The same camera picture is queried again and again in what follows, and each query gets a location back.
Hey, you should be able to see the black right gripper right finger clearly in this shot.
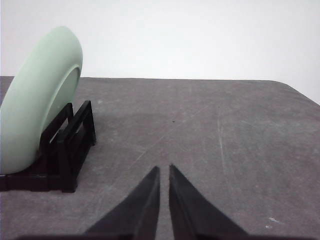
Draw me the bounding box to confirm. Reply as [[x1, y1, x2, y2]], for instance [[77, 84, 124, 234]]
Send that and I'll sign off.
[[169, 164, 248, 240]]

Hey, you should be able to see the black plate rack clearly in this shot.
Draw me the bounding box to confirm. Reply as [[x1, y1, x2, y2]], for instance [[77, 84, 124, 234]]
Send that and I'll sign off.
[[0, 100, 97, 193]]

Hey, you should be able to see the mint green plate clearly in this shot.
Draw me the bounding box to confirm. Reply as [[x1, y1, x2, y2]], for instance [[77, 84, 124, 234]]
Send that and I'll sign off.
[[0, 26, 83, 174]]

